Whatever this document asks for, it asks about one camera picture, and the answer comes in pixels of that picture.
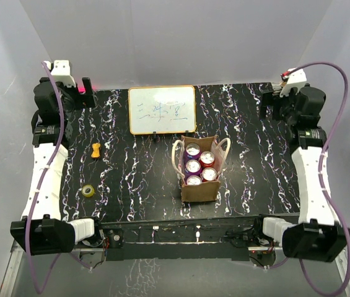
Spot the red cola can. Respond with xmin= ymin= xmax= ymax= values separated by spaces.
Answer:
xmin=199 ymin=151 xmax=216 ymax=168
xmin=201 ymin=167 xmax=217 ymax=182

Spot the purple can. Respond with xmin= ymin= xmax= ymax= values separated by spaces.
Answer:
xmin=183 ymin=143 xmax=201 ymax=161
xmin=185 ymin=160 xmax=201 ymax=176
xmin=186 ymin=175 xmax=203 ymax=186

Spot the red cola can front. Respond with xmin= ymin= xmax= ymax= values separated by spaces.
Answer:
xmin=201 ymin=167 xmax=217 ymax=182

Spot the brown canvas tote bag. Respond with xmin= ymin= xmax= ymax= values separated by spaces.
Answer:
xmin=171 ymin=136 xmax=231 ymax=203

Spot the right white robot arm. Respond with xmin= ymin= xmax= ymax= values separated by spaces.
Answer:
xmin=252 ymin=85 xmax=346 ymax=262

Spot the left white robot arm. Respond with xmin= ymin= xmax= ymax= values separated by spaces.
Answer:
xmin=10 ymin=77 xmax=105 ymax=256

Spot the orange bone toy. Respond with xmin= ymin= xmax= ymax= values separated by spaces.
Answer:
xmin=91 ymin=143 xmax=101 ymax=160

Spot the yellow tape roll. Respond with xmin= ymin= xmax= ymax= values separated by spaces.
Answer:
xmin=81 ymin=184 xmax=95 ymax=197

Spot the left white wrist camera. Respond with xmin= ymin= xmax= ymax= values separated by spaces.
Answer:
xmin=44 ymin=59 xmax=76 ymax=87

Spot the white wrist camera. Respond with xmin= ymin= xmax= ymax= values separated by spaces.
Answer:
xmin=44 ymin=59 xmax=76 ymax=87
xmin=279 ymin=68 xmax=307 ymax=97

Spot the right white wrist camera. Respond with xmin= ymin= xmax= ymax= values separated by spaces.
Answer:
xmin=279 ymin=68 xmax=307 ymax=97

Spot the small whiteboard orange frame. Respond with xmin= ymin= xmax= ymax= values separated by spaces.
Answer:
xmin=128 ymin=85 xmax=196 ymax=135

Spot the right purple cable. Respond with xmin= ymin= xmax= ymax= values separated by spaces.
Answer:
xmin=289 ymin=61 xmax=350 ymax=296

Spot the purple cable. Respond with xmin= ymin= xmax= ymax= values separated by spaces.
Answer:
xmin=289 ymin=61 xmax=350 ymax=296
xmin=25 ymin=61 xmax=67 ymax=295

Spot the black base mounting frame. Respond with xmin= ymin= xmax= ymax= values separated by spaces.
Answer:
xmin=69 ymin=216 xmax=290 ymax=264

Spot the aluminium rail frame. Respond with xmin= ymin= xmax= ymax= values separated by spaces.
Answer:
xmin=0 ymin=224 xmax=350 ymax=297

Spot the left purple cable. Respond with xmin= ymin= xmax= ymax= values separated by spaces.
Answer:
xmin=25 ymin=61 xmax=67 ymax=295

